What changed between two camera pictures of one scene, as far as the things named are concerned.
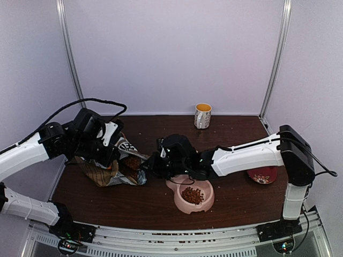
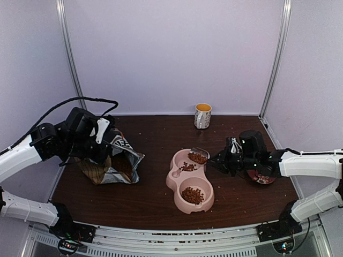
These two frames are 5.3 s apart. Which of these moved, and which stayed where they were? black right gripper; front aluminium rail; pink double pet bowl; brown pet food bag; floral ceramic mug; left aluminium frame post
Moved: black right gripper; brown pet food bag
Stayed: pink double pet bowl; front aluminium rail; floral ceramic mug; left aluminium frame post
